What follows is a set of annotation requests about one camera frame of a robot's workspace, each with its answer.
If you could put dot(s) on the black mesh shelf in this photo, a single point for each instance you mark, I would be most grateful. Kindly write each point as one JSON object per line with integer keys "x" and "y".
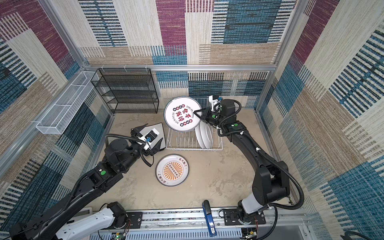
{"x": 127, "y": 91}

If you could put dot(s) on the white mesh wall basket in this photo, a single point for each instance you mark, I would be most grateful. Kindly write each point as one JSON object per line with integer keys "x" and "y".
{"x": 59, "y": 116}

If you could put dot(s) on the blue stapler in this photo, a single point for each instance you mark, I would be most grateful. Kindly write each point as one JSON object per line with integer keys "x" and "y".
{"x": 209, "y": 218}

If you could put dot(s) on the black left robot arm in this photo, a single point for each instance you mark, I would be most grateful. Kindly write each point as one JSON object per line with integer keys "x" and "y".
{"x": 121, "y": 152}

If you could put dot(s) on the white round plate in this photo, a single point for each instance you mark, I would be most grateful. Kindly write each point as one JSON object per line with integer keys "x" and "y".
{"x": 179, "y": 114}
{"x": 206, "y": 134}
{"x": 199, "y": 137}
{"x": 172, "y": 170}

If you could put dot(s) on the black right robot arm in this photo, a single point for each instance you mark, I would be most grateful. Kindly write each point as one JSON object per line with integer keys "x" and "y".
{"x": 270, "y": 183}

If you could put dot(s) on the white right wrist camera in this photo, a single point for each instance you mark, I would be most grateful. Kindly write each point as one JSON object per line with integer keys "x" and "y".
{"x": 215, "y": 101}

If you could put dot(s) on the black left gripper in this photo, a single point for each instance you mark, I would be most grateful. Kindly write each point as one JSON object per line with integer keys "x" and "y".
{"x": 133, "y": 135}

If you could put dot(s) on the aluminium mounting rail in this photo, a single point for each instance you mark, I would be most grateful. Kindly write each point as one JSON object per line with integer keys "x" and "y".
{"x": 190, "y": 224}

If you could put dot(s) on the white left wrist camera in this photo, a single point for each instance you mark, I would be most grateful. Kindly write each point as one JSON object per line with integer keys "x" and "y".
{"x": 151, "y": 138}

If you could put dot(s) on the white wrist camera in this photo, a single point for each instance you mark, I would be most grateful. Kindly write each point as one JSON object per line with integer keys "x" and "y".
{"x": 151, "y": 138}
{"x": 215, "y": 101}

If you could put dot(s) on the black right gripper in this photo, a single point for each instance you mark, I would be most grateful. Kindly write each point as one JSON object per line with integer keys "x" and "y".
{"x": 205, "y": 113}

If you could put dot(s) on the white wire dish rack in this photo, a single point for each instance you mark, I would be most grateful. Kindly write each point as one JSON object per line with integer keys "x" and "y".
{"x": 188, "y": 141}

